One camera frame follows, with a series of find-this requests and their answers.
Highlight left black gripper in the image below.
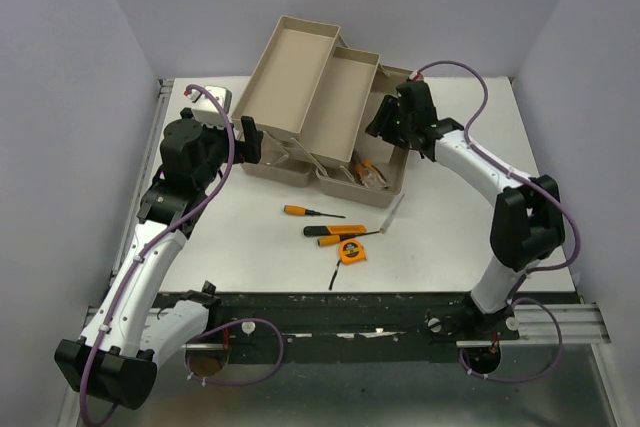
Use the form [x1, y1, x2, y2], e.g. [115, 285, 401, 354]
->
[181, 107, 263, 189]

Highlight orange handled pliers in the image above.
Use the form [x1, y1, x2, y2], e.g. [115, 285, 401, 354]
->
[350, 151, 390, 191]

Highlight beige tool box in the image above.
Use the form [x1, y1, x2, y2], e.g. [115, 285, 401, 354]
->
[233, 16, 410, 207]

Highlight orange handled screwdriver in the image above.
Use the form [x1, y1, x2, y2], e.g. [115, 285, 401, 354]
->
[283, 205, 345, 219]
[316, 231, 379, 247]

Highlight small clear handled screwdriver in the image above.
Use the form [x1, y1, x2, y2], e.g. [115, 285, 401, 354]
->
[380, 194, 405, 234]

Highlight orange black utility knife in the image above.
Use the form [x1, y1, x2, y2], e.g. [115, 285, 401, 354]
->
[302, 224, 367, 237]

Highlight orange tape measure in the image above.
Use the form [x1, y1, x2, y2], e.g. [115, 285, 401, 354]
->
[339, 239, 367, 265]

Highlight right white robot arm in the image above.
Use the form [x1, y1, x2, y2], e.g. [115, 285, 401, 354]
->
[365, 80, 566, 339]

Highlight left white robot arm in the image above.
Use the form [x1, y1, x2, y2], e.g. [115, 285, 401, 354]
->
[54, 109, 263, 410]

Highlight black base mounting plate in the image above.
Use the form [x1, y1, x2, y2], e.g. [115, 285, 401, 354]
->
[149, 289, 521, 366]

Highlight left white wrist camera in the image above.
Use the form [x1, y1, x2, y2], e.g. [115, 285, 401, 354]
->
[184, 85, 232, 128]

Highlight aluminium extrusion rail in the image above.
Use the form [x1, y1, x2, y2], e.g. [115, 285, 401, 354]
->
[515, 304, 611, 345]

